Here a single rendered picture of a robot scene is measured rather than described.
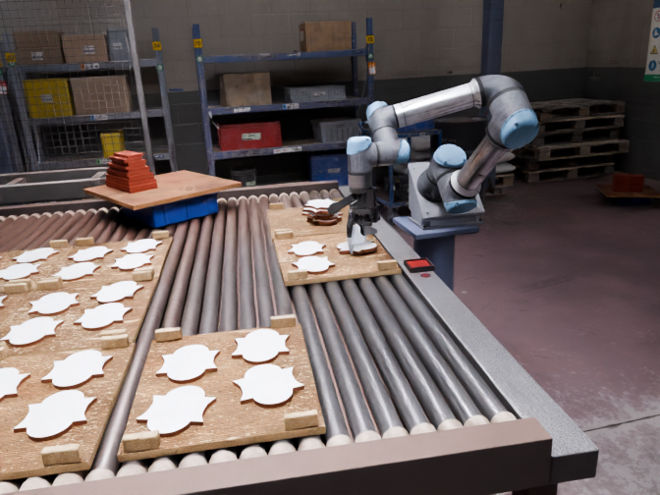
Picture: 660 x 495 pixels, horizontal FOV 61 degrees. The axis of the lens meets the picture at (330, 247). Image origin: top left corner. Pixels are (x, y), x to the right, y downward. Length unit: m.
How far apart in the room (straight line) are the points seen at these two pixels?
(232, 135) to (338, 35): 1.51
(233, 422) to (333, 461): 0.22
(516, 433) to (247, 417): 0.46
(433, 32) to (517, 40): 1.14
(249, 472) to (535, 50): 7.40
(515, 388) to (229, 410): 0.55
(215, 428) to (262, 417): 0.08
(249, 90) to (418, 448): 5.43
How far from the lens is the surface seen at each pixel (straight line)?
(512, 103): 1.80
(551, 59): 8.11
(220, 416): 1.07
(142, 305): 1.58
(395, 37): 7.12
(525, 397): 1.16
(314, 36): 6.17
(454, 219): 2.30
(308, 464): 0.92
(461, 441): 0.97
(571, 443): 1.06
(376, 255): 1.78
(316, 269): 1.66
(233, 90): 6.09
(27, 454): 1.12
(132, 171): 2.49
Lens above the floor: 1.54
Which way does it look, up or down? 19 degrees down
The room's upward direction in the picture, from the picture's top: 3 degrees counter-clockwise
